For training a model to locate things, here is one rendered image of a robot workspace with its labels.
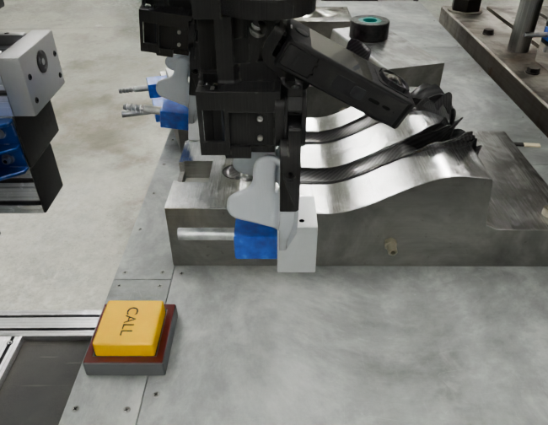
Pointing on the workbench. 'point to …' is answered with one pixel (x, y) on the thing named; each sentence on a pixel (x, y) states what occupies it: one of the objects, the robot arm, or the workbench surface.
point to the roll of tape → (369, 29)
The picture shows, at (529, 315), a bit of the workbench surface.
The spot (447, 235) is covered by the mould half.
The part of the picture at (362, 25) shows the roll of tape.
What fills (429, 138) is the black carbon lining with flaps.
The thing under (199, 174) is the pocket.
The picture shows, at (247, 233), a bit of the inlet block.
